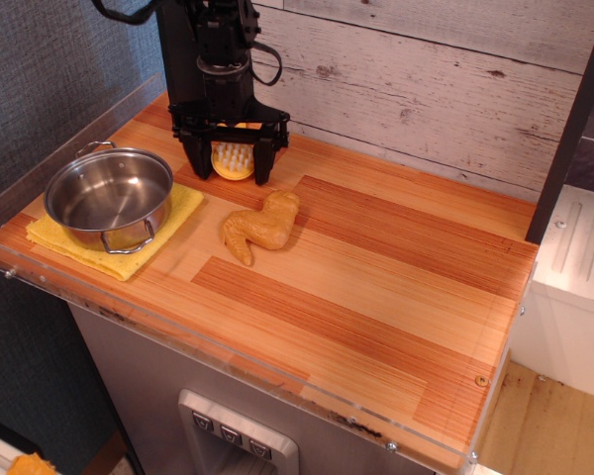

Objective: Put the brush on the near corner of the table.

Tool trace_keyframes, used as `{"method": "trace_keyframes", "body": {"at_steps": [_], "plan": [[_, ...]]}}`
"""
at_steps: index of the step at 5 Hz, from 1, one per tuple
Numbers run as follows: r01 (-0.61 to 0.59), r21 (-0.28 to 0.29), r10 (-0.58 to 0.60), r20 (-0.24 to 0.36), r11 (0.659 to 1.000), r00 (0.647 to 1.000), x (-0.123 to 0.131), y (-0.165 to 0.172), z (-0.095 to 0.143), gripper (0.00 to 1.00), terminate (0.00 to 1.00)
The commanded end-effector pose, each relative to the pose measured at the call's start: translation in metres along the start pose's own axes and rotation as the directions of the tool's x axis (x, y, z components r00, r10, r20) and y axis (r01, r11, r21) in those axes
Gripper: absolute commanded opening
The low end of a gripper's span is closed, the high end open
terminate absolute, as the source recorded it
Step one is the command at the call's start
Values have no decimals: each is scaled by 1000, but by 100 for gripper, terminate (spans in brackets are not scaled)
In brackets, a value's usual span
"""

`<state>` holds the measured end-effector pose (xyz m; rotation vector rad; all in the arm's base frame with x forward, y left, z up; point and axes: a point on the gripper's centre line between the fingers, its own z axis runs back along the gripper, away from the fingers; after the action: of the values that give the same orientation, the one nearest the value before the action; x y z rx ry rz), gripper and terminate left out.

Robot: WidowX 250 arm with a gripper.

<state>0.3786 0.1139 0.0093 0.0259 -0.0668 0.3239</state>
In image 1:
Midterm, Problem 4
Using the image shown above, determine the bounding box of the toy chicken wing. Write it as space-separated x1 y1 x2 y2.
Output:
221 190 300 266

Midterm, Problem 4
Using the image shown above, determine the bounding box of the steel cabinet with dispenser panel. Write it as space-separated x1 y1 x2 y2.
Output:
70 304 430 474

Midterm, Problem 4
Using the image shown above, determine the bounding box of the white cabinet at right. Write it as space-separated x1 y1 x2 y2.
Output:
510 186 594 396

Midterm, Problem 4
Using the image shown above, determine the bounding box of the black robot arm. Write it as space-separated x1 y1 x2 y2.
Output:
157 1 290 185

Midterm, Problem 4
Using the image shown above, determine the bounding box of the yellow brush with white bristles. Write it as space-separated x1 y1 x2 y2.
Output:
211 141 254 181

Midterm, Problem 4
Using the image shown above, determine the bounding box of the dark right vertical post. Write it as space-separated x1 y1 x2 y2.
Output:
526 45 594 244

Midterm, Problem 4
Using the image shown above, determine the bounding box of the steel pot with handles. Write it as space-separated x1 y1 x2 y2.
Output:
44 141 174 241

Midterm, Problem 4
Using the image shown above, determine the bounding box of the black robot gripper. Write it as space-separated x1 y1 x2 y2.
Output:
169 65 289 185

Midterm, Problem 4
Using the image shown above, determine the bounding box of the brass screw in tabletop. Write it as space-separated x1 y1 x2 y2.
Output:
475 375 489 387

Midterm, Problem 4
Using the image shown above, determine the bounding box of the clear acrylic table guard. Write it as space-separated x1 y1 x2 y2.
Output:
0 76 537 474

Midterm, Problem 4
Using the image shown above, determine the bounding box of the yellow folded cloth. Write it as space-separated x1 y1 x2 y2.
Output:
26 184 204 281

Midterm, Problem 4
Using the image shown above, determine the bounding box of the orange object at bottom left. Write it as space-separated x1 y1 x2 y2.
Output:
6 453 57 475

